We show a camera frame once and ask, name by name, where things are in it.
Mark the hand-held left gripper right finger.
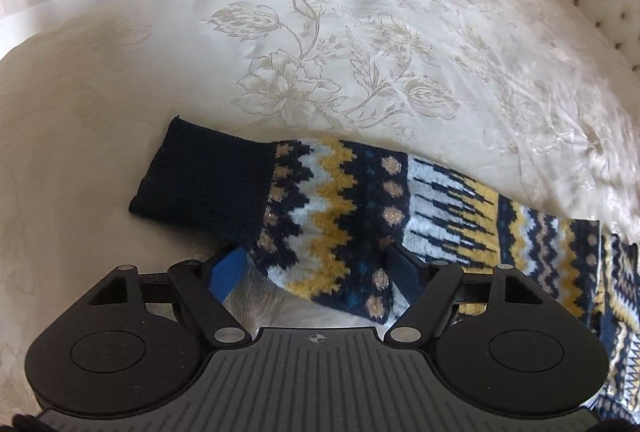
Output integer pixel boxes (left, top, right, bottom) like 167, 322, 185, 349
383, 244, 552, 345

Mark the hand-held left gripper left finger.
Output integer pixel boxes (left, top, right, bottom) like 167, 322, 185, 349
84, 246, 252, 347

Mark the navy yellow patterned knit sweater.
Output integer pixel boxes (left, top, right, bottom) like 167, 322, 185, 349
128, 114, 640, 424

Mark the cream floral bedspread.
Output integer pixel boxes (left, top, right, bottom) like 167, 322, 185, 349
0, 0, 640, 418

